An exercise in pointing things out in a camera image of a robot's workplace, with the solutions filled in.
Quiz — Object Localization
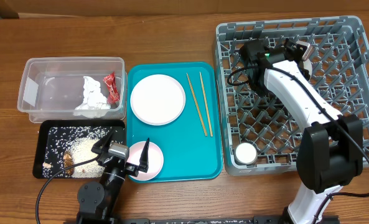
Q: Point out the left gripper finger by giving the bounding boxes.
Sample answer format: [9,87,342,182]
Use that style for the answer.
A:
[139,138,149,173]
[91,129,115,154]

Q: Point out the rice and meat leftovers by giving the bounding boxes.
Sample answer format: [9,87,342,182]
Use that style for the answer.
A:
[42,126,111,178]

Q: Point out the white tissue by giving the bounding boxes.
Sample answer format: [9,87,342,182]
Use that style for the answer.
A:
[73,76,111,119]

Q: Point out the red snack wrapper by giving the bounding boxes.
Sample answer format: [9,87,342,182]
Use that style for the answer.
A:
[103,72,120,105]

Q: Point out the white cup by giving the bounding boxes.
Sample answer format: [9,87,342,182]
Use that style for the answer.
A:
[234,142,258,165]

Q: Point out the grey-white bowl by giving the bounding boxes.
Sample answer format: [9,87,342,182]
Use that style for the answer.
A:
[303,59,312,75]

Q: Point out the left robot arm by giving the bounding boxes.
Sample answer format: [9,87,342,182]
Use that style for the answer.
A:
[76,130,149,223]

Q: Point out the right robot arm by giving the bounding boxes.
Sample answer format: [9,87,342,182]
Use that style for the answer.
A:
[239,39,363,223]

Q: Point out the black food waste tray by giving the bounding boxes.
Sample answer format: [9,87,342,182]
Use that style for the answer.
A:
[32,119,126,179]

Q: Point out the grey dishwasher rack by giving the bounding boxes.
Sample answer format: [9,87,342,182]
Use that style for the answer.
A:
[215,16,369,176]

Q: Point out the teal plastic tray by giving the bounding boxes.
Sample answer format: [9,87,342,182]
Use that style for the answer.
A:
[126,62,223,182]

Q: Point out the pink round plate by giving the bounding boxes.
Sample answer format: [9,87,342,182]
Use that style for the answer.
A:
[130,74,186,126]

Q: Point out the left wooden chopstick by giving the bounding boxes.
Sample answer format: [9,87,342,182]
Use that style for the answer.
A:
[186,73,208,137]

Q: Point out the wooden chopstick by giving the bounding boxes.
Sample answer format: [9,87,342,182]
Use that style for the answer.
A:
[186,73,208,137]
[199,72,213,137]

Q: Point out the clear plastic bin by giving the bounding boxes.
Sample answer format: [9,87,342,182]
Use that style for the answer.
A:
[17,57,128,123]

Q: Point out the right wooden chopstick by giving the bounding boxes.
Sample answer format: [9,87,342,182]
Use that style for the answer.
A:
[199,72,213,137]

